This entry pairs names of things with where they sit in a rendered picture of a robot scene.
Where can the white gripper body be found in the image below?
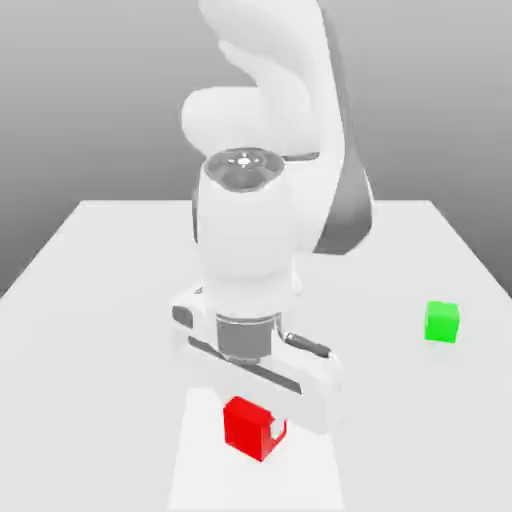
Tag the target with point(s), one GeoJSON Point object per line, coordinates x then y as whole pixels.
{"type": "Point", "coordinates": [308, 404]}

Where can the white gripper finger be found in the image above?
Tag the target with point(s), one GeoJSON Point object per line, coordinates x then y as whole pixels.
{"type": "Point", "coordinates": [276, 428]}

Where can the small red cube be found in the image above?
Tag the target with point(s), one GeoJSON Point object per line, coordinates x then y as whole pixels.
{"type": "Point", "coordinates": [244, 430]}

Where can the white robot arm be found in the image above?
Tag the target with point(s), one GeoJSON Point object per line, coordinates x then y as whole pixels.
{"type": "Point", "coordinates": [244, 240]}

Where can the small green cube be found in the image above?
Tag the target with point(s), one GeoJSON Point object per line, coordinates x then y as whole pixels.
{"type": "Point", "coordinates": [440, 323]}

